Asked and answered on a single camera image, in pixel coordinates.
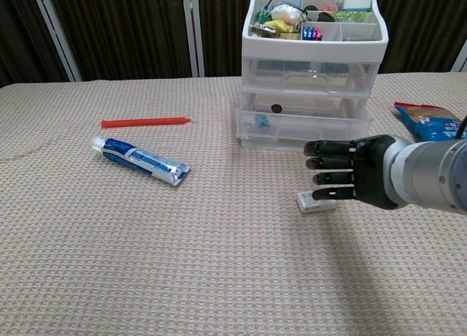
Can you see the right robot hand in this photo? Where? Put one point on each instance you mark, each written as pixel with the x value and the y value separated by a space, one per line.
pixel 368 168

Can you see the clear drawer holding binder clip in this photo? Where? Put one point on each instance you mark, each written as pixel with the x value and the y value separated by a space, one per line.
pixel 328 126

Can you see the small white cardboard box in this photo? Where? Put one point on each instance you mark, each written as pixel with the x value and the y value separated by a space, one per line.
pixel 317 206

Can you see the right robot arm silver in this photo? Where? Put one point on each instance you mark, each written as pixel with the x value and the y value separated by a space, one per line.
pixel 427 175

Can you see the white plastic drawer organizer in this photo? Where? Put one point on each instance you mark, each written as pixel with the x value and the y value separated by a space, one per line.
pixel 313 49

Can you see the green patterned packet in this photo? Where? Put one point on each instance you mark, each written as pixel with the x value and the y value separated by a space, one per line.
pixel 350 16

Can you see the white blue eraser box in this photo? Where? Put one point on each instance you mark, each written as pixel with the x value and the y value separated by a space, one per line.
pixel 357 3

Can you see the blue red snack bag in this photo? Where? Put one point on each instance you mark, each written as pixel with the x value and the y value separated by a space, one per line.
pixel 423 117

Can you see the blue binder clip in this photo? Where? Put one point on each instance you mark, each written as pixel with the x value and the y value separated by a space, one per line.
pixel 262 120

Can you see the coloured push pins set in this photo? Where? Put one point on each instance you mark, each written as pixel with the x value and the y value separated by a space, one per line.
pixel 312 33

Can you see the yellow sticky note block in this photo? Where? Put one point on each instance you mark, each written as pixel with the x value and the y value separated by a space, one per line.
pixel 277 23
pixel 291 36

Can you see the black oval item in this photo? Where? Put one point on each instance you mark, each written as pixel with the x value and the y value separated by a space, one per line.
pixel 326 17

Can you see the metal bulldog clip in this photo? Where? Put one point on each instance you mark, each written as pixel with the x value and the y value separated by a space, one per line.
pixel 262 30

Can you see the white crumpled wad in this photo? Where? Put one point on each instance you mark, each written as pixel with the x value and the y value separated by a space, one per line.
pixel 284 11

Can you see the green clips bundle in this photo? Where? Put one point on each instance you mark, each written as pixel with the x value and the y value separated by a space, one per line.
pixel 262 14

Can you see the beige woven tablecloth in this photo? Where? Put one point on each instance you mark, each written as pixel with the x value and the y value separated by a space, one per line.
pixel 182 259

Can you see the red candle stick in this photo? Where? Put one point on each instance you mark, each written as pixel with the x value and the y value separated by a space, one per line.
pixel 146 122

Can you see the blue white toothpaste tube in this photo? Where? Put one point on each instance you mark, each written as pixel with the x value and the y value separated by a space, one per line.
pixel 138 159

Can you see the dark brown curtain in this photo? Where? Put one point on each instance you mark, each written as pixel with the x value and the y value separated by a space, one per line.
pixel 127 29

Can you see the white partition frame post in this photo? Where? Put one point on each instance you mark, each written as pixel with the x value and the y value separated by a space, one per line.
pixel 460 60
pixel 193 33
pixel 54 33

